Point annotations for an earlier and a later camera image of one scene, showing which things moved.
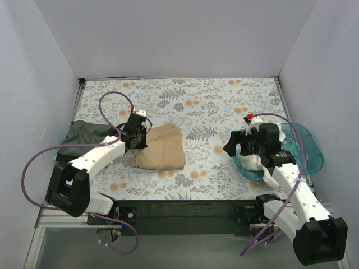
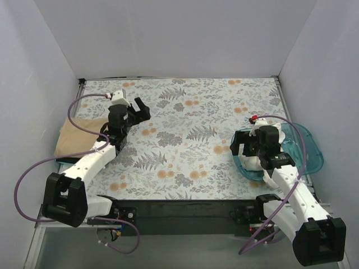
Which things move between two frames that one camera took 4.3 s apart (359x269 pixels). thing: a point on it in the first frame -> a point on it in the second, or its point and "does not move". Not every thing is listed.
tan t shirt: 165,149 -> 71,140
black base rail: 183,217 does not move
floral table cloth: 206,110 does not move
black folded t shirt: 62,157 does not move
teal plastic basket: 300,140 does not move
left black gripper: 137,140 -> 136,112
